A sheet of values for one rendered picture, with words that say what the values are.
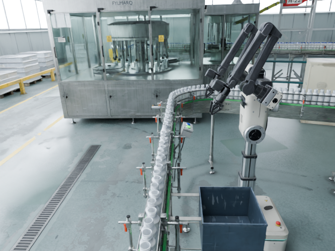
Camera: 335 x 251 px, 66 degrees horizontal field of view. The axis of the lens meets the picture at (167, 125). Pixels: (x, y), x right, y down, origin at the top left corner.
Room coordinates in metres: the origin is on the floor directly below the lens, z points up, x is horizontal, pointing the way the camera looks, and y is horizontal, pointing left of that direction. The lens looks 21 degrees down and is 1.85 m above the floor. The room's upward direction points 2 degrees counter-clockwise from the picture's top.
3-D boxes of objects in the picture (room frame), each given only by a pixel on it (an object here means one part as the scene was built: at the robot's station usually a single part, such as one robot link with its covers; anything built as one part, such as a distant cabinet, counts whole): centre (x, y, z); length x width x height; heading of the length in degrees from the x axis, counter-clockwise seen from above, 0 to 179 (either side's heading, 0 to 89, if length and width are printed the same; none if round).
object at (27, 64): (9.51, 5.43, 0.50); 1.23 x 1.04 x 1.00; 87
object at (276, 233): (1.89, -0.66, 0.24); 0.68 x 0.53 x 0.41; 86
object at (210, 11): (7.42, -1.49, 1.15); 1.63 x 1.62 x 2.30; 176
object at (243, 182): (1.89, -0.67, 0.45); 0.13 x 0.13 x 0.40; 86
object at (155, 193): (0.96, 0.06, 1.08); 0.06 x 0.06 x 0.17
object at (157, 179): (1.07, 0.06, 1.08); 0.06 x 0.06 x 0.17
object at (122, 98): (6.19, 0.62, 1.18); 2.88 x 2.73 x 2.35; 86
